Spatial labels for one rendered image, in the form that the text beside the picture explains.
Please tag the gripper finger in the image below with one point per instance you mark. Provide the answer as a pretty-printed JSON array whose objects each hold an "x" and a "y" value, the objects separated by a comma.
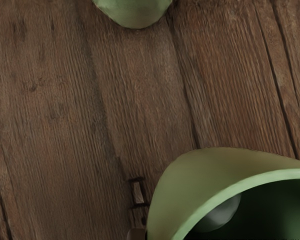
[{"x": 136, "y": 235}]

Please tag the green bowl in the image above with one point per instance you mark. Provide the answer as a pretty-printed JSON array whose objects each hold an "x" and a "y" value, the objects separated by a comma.
[
  {"x": 132, "y": 12},
  {"x": 215, "y": 175}
]

